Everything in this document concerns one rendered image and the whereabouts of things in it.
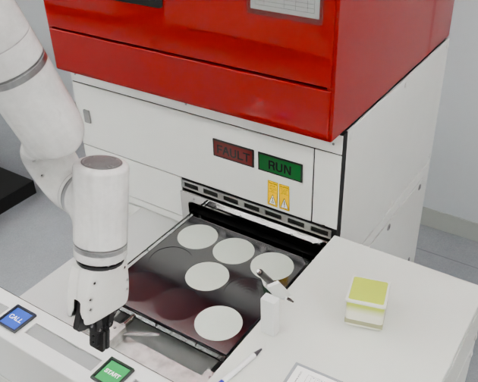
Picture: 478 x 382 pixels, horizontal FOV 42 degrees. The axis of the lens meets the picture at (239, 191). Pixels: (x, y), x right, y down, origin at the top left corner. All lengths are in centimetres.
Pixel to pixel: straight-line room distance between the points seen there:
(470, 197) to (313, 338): 195
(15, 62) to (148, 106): 86
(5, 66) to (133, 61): 76
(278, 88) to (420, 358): 59
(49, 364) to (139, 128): 71
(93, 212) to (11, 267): 217
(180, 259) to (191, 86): 41
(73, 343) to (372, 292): 57
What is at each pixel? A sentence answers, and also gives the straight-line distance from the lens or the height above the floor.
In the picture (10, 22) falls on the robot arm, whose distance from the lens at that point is 79.
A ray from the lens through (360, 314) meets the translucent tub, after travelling 121.
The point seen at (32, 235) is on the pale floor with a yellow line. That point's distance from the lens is 326.
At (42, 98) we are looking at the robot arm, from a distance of 82.
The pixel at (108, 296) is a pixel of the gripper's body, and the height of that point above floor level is 116.
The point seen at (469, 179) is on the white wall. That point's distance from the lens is 301.
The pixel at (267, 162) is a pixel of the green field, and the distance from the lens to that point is 145.
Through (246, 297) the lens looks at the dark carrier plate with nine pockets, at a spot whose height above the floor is 90.
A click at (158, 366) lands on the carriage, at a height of 88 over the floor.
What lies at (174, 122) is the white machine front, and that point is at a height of 114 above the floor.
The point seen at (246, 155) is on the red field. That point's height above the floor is 110.
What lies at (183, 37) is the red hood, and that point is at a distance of 139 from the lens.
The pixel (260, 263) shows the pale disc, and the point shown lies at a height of 90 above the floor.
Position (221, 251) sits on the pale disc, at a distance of 151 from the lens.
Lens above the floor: 184
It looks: 33 degrees down
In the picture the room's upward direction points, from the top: 2 degrees counter-clockwise
